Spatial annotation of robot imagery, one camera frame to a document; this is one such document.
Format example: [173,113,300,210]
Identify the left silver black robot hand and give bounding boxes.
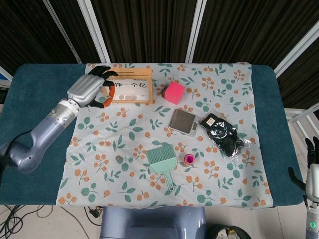
[66,65,120,110]

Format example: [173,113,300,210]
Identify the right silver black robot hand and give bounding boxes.
[288,136,319,200]

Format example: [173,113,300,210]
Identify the wooden coin bank box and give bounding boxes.
[99,66,156,104]

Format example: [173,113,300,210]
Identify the mint green hand brush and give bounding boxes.
[146,145,178,192]

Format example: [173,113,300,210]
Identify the white metal rack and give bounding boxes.
[285,106,319,140]

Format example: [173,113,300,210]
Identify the dark slatted partition panel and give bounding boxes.
[192,0,319,67]
[0,0,78,75]
[49,0,102,64]
[91,0,199,63]
[276,42,319,110]

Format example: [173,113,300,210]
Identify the teal table cover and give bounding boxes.
[0,63,304,206]

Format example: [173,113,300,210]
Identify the white blue-edged board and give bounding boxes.
[0,66,13,82]

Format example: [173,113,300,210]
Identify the pink foam cube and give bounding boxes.
[161,82,185,105]

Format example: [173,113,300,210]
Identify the black gloves in plastic bag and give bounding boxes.
[200,113,252,162]

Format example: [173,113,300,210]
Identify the black trash bin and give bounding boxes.
[206,224,253,239]

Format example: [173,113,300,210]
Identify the white floral tablecloth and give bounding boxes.
[56,62,272,208]

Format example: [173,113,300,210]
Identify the silver digital pocket scale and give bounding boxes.
[168,109,201,137]

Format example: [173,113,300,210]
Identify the orange plastic stacking cup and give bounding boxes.
[183,153,195,166]

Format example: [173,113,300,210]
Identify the blue-grey robot torso base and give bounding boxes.
[99,206,207,239]

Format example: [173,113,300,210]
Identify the white partition post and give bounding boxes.
[273,21,319,78]
[185,0,208,63]
[42,0,82,64]
[76,0,111,63]

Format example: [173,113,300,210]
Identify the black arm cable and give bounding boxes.
[7,129,35,145]

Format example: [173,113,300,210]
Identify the black power plug cable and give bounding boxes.
[83,206,103,226]

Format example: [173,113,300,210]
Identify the black floor cable tangle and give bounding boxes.
[0,204,54,239]

